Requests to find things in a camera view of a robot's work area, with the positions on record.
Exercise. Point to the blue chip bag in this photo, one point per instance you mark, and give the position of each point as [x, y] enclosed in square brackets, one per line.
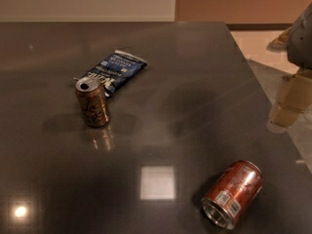
[116, 70]

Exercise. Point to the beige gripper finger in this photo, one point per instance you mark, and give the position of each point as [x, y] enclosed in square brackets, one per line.
[294, 98]

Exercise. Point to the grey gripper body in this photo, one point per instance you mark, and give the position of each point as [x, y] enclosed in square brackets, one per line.
[301, 44]

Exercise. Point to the red coke can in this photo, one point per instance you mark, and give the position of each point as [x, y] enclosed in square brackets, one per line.
[228, 199]

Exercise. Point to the orange soda can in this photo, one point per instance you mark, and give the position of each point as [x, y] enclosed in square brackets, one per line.
[92, 99]

